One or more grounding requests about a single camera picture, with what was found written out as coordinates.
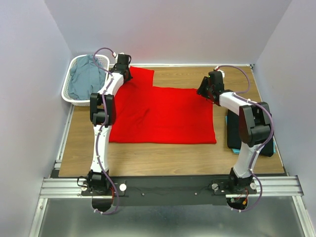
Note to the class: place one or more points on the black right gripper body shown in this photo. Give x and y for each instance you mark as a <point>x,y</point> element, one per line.
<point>204,89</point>

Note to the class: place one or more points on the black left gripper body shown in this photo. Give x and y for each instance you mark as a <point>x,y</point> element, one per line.
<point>129,77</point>

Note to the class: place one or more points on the red t shirt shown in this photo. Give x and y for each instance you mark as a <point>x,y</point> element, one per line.
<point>165,115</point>

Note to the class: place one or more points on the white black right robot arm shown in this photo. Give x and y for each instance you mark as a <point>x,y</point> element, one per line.
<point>255,127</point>

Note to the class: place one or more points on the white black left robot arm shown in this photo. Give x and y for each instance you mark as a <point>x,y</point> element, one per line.
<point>103,116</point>

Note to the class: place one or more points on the white table edge strip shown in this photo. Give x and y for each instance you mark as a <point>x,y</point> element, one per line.
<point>184,65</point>

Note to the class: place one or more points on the grey-blue t shirt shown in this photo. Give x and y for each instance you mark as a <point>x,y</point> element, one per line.
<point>85,78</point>

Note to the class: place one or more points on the folded black t shirt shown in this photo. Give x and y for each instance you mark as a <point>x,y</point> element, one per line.
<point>233,130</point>

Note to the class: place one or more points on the folded teal t shirt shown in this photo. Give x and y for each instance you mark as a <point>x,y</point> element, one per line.
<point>235,150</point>

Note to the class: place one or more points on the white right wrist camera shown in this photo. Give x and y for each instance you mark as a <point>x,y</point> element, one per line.
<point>222,72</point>

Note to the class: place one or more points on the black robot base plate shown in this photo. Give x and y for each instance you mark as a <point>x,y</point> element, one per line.
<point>167,190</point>

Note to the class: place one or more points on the aluminium frame rail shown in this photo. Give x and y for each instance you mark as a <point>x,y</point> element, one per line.
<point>274,211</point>

